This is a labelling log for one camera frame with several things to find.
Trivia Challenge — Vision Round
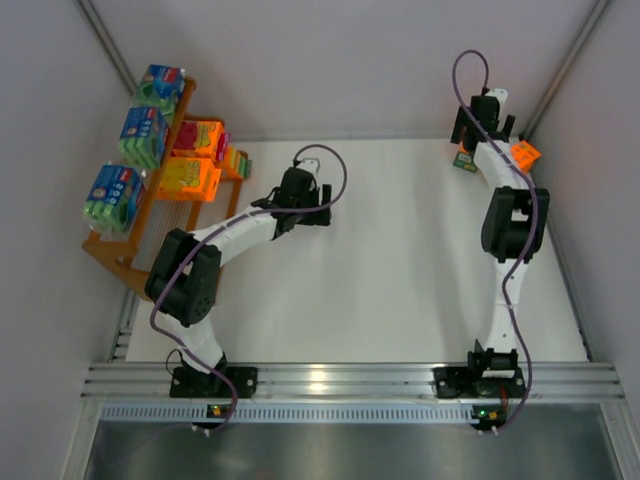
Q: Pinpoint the orange box back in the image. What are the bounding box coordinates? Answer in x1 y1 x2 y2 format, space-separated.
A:
450 128 478 173

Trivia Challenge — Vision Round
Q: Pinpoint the orange green box yellow sponge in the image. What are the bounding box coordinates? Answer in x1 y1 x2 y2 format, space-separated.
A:
221 146 252 180

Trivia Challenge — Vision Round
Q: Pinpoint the pink scrubber sponge box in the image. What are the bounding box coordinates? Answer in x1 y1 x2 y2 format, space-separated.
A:
172 120 230 162

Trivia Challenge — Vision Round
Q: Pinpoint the blue green sponge pack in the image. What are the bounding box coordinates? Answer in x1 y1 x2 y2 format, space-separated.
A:
132 64 185 124
83 164 145 234
117 106 168 170

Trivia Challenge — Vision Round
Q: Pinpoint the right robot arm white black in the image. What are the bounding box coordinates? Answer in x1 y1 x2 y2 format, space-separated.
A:
439 88 550 398

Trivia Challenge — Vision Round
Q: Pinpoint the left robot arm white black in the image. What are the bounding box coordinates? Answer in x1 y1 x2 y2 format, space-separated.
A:
145 158 332 397

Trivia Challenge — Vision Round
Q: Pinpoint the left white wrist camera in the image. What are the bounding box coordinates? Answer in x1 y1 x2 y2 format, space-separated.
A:
293 158 321 177

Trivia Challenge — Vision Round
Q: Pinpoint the orange three-tier wire shelf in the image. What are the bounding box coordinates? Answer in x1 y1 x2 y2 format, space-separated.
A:
82 75 250 304

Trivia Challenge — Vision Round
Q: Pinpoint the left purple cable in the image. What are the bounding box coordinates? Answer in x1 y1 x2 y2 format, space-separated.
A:
149 144 349 435

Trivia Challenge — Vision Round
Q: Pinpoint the purple cable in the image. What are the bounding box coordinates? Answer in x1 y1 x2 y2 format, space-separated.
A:
149 144 349 435
451 49 541 435

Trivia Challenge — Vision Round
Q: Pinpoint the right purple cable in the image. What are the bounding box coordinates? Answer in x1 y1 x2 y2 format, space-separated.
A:
451 49 541 435

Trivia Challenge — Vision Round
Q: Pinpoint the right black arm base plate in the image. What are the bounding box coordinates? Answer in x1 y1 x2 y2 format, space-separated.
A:
433 366 526 399

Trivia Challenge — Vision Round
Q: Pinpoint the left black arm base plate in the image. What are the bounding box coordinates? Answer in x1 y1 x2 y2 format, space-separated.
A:
169 366 258 399

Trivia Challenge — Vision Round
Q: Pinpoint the slotted grey cable duct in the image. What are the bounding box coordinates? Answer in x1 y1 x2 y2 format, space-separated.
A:
101 402 501 425

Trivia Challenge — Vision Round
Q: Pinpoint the aluminium mounting rail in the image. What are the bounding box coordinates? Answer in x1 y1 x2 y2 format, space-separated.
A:
81 362 625 403

